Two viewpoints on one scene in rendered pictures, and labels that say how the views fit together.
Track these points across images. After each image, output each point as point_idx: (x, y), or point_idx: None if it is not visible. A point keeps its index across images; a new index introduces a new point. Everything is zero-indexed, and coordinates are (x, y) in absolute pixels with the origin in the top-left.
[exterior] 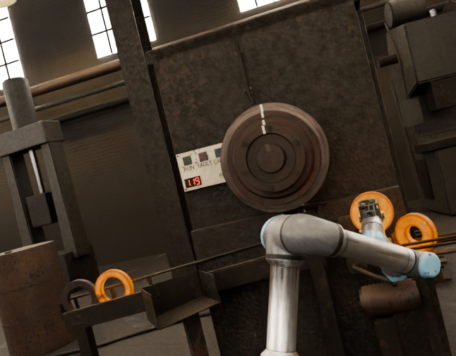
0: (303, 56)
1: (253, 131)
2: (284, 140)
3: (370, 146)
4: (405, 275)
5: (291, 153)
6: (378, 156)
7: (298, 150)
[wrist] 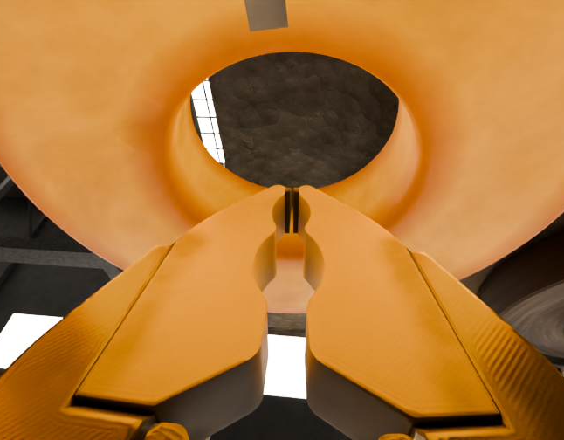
0: None
1: None
2: (533, 340)
3: (269, 137)
4: None
5: (546, 315)
6: (248, 105)
7: (514, 324)
